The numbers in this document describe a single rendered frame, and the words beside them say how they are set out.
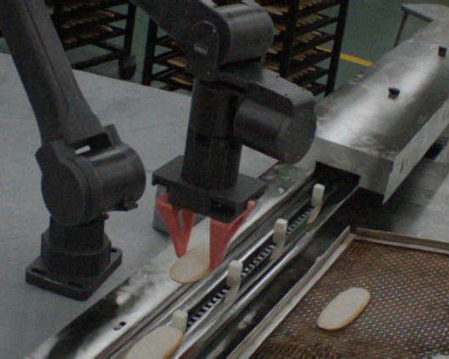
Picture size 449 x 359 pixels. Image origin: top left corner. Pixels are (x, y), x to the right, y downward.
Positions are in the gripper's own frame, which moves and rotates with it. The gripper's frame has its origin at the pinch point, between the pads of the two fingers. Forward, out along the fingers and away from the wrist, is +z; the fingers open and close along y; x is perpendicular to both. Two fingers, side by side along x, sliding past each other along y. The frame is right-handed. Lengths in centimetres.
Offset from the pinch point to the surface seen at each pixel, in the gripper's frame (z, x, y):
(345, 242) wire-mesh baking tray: 4.2, 21.5, 10.0
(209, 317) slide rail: 8.3, 1.7, 1.7
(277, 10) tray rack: 32, 227, -82
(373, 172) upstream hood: 4.1, 45.4, 6.2
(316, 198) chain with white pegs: 8.0, 38.9, 0.2
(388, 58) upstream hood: 1, 97, -7
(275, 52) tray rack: 47, 226, -80
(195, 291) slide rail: 8.3, 5.8, -2.3
